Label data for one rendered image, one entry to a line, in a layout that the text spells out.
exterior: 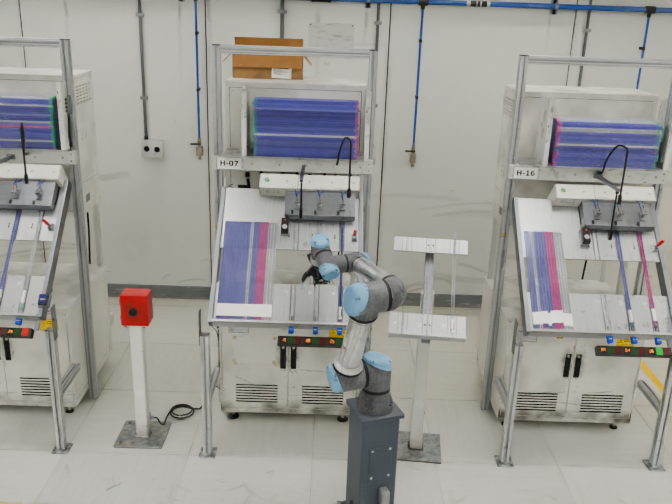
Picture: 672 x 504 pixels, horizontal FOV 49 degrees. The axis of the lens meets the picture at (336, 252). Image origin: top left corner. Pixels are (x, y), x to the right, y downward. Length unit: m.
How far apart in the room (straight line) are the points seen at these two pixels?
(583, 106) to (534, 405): 1.54
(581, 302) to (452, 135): 1.93
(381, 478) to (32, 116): 2.31
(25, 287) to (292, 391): 1.39
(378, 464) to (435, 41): 2.94
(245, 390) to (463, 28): 2.72
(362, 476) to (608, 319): 1.36
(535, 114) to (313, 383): 1.76
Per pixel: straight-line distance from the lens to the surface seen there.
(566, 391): 4.06
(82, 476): 3.74
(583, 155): 3.78
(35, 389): 4.19
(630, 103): 4.01
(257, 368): 3.84
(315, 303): 3.41
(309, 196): 3.59
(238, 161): 3.65
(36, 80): 4.01
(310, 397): 3.91
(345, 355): 2.82
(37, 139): 3.85
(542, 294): 3.58
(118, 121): 5.30
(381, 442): 3.09
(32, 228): 3.81
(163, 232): 5.41
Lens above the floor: 2.12
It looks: 19 degrees down
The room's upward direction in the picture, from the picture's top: 2 degrees clockwise
